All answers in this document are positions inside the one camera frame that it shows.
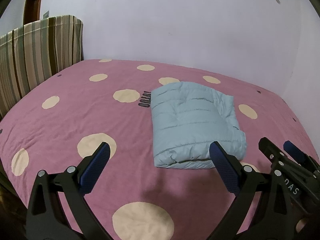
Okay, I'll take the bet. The light blue puffer jacket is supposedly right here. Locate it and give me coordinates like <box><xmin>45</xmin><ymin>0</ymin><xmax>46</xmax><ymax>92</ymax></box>
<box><xmin>151</xmin><ymin>82</ymin><xmax>247</xmax><ymax>169</ymax></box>

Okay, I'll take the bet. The striped fabric headboard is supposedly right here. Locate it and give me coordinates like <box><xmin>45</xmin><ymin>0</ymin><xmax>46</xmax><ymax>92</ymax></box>
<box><xmin>1</xmin><ymin>15</ymin><xmax>84</xmax><ymax>117</ymax></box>

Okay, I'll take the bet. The pink polka dot bed sheet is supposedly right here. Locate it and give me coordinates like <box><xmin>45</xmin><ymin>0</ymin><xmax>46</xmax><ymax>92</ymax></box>
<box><xmin>1</xmin><ymin>60</ymin><xmax>317</xmax><ymax>239</ymax></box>

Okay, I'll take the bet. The brown wooden door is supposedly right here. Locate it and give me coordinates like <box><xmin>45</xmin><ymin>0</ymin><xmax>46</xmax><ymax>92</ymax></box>
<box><xmin>23</xmin><ymin>0</ymin><xmax>41</xmax><ymax>24</ymax></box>

